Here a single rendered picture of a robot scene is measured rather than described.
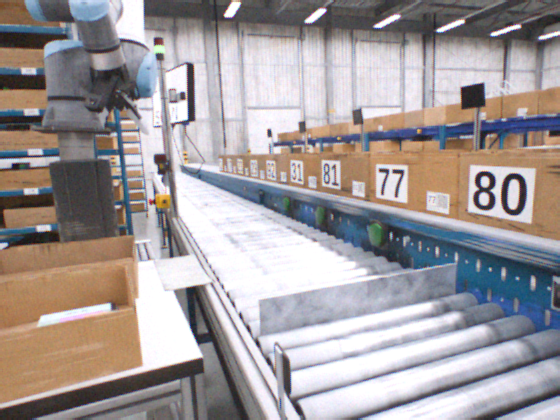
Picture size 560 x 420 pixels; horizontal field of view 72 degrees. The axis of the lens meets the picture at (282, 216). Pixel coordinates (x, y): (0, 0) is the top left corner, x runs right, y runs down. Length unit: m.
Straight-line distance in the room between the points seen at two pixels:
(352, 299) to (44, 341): 0.53
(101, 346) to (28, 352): 0.09
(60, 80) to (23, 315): 0.78
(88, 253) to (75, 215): 0.22
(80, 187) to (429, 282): 1.09
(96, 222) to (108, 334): 0.80
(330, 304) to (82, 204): 0.92
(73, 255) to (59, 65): 0.60
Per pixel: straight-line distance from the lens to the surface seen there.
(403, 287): 0.87
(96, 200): 1.41
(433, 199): 1.09
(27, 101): 2.42
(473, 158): 0.99
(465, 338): 0.76
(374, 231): 1.19
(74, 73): 1.44
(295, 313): 0.76
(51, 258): 1.26
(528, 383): 0.67
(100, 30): 1.14
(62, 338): 0.66
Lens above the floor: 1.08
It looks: 10 degrees down
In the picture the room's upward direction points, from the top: 3 degrees counter-clockwise
